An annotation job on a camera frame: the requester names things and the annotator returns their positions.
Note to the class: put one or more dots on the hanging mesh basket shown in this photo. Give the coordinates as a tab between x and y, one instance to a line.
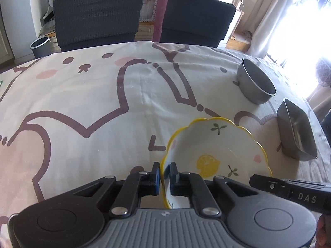
324	72

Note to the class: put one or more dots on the dark grey chair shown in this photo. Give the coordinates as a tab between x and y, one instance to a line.
98	15
196	18

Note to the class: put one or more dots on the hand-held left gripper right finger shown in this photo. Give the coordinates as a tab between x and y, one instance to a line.
172	183

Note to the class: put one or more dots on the square steel bowl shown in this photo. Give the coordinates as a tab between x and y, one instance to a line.
292	134

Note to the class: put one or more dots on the bear print tablecloth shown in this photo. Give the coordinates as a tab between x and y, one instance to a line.
90	95

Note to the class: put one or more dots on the grey trash bin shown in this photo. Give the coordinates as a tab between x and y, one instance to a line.
40	47

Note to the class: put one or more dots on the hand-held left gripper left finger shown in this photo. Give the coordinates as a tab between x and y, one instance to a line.
155	183

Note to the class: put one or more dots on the round steel bowl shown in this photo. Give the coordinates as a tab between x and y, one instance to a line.
252	85

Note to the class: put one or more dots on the beige curtain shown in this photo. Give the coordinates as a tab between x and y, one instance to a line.
271	18

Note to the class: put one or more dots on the person's right hand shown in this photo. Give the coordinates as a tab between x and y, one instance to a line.
324	232

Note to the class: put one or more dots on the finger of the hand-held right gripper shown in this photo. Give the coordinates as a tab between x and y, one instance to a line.
266	184

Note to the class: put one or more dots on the lemon print ceramic bowl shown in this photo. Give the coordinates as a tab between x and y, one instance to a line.
206	144

